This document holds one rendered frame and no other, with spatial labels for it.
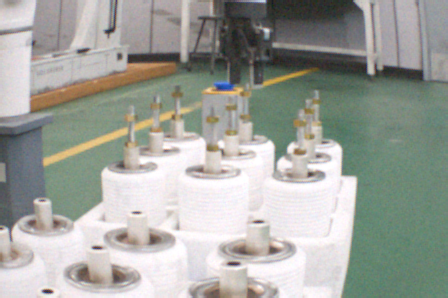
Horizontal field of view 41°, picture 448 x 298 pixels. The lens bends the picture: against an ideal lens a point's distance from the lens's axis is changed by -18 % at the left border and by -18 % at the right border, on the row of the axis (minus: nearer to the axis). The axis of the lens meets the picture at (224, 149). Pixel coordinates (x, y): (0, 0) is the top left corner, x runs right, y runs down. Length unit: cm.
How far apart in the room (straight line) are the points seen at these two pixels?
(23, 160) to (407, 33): 497
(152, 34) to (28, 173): 541
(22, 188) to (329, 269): 58
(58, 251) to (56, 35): 655
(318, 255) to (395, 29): 506
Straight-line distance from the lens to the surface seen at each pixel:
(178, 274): 67
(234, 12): 116
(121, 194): 98
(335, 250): 90
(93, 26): 457
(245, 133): 119
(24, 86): 121
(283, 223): 93
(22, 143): 119
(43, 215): 72
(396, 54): 591
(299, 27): 606
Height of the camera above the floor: 47
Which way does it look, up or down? 11 degrees down
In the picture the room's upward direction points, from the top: straight up
